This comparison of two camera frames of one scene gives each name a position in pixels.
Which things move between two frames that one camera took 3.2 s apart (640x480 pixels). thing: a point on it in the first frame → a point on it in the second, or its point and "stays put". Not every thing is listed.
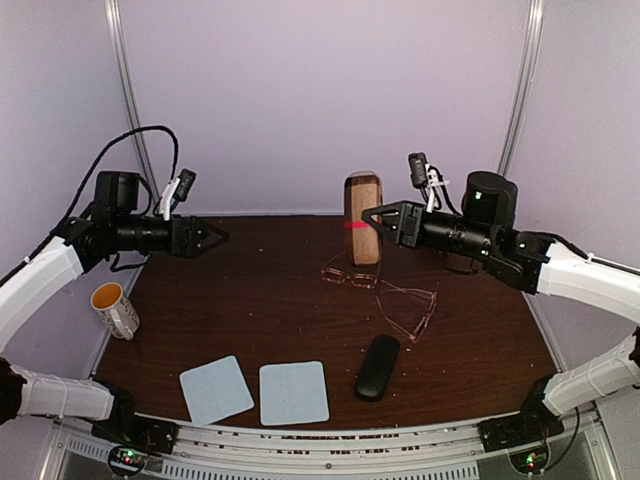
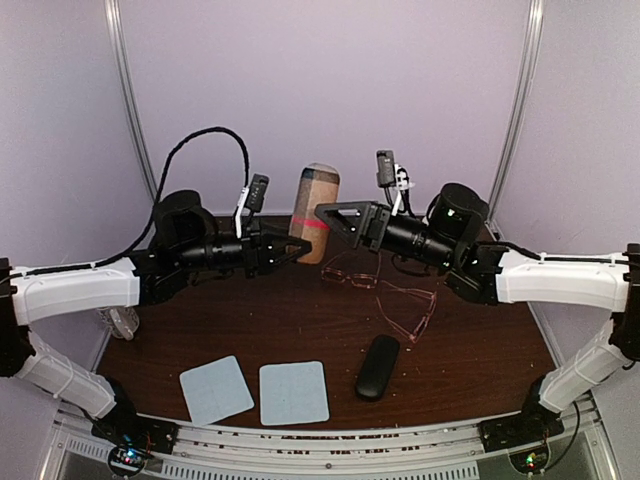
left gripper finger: [206, 226] → [279, 245]
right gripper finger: [386, 233] → [346, 221]
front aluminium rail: [445, 450] stays put
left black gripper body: [177, 247] → [252, 256]
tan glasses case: [363, 191] → [318, 184]
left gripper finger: [209, 243] → [277, 260]
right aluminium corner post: [534, 30] stays put
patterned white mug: [115, 310] stays put
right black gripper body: [416, 209] → [373, 237]
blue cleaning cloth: [216, 390] stays put
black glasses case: [378, 366] stays put
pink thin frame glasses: [422, 323] stays put
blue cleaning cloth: [293, 393] stays put
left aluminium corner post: [114, 8] stays put
